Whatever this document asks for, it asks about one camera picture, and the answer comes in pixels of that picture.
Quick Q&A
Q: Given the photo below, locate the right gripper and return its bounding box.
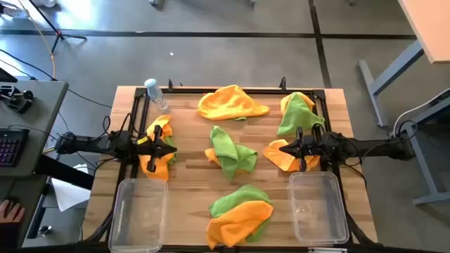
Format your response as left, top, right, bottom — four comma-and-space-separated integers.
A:
279, 126, 323, 172

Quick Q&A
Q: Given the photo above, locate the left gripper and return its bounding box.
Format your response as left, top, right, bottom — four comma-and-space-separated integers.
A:
136, 125, 178, 173

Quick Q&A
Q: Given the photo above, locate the person's forearm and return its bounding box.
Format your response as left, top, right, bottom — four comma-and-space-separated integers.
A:
0, 221, 20, 249

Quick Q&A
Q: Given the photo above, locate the pale blue air freshener bottle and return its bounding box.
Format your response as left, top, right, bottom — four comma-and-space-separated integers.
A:
143, 77, 169, 114

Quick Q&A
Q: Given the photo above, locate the clear plastic bin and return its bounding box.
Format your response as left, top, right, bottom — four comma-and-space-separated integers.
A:
286, 171, 351, 246
108, 177, 169, 253
82, 86, 380, 253

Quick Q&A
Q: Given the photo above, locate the black desk crossbar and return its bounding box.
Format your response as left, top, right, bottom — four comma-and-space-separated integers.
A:
34, 153, 96, 190

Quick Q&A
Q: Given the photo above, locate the white label strip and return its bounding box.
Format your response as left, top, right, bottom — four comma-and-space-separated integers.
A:
307, 247, 348, 253

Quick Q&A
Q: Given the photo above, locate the grey desk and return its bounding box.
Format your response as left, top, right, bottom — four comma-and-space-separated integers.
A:
0, 79, 70, 178
0, 174, 53, 249

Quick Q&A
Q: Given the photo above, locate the black keyboard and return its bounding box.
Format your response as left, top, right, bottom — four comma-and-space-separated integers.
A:
0, 127, 31, 168

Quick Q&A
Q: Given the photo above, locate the black gadget with knob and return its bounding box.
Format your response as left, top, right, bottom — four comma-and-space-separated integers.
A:
0, 84, 35, 115

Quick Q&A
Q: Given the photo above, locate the black tripod stand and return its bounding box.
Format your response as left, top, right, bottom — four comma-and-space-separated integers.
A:
27, 0, 88, 54

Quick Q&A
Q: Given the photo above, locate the person's hand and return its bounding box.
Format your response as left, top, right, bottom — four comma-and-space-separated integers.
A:
0, 199, 26, 224

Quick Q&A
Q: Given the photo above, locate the black laptop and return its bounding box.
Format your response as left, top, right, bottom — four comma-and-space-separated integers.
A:
0, 67, 18, 84

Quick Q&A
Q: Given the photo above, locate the wooden table top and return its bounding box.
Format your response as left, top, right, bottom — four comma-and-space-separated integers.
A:
398, 0, 450, 65

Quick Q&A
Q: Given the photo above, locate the white power strip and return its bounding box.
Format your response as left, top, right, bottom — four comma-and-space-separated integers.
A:
0, 5, 28, 19

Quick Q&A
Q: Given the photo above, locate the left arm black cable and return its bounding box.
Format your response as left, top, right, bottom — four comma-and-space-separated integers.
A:
101, 112, 141, 141

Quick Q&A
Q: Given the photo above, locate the black floor cable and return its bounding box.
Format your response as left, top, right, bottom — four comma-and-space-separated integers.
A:
0, 48, 113, 109

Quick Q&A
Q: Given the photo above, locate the grey table leg frame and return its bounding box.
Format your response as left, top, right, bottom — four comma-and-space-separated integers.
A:
357, 39, 426, 128

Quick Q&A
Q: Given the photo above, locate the white cable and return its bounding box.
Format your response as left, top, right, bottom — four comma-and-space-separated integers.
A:
392, 89, 450, 138

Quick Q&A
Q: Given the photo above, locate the grey desk frame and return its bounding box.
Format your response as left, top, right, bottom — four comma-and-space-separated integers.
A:
388, 87, 450, 207

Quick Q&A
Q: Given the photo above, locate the yellow floor cable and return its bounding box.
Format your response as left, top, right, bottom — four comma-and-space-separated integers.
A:
16, 0, 57, 81

